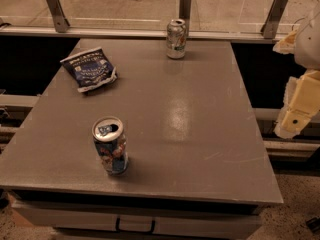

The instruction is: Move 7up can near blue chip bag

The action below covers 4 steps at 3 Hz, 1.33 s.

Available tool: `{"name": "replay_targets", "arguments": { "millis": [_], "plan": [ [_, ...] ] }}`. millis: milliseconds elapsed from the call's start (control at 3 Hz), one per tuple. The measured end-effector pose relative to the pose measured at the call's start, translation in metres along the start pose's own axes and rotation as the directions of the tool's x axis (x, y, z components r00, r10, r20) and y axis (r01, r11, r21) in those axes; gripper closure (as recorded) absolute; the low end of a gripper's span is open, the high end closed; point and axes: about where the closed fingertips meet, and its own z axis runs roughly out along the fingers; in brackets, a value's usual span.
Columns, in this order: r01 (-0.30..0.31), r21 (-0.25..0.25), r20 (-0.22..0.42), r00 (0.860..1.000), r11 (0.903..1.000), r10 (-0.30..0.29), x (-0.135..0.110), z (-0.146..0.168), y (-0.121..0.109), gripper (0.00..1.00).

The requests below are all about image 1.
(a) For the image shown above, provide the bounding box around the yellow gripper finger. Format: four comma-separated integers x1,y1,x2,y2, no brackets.
275,69,320,139
273,30,297,54

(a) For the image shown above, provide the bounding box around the silver green 7up can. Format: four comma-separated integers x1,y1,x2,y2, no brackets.
166,19,187,59

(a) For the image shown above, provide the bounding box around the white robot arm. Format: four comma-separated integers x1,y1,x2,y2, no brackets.
273,4,320,139

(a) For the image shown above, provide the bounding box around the blue red energy drink can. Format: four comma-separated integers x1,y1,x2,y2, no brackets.
92,116,128,175

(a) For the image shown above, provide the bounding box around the blue chip bag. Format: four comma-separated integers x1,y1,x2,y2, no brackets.
60,47,118,93

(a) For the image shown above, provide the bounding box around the white drawer front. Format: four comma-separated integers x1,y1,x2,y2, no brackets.
12,200,261,240

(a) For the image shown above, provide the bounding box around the right metal window bracket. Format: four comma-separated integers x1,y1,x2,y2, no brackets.
261,0,289,39

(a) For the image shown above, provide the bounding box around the metal window bracket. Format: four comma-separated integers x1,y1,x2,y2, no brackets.
261,0,289,39
46,0,70,33
179,0,192,33

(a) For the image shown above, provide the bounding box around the middle metal window bracket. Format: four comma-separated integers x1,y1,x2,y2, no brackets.
179,0,192,33

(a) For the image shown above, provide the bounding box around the left metal window bracket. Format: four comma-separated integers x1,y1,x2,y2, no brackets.
46,0,70,33

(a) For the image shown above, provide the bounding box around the black drawer handle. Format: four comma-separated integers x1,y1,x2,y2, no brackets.
115,216,156,234

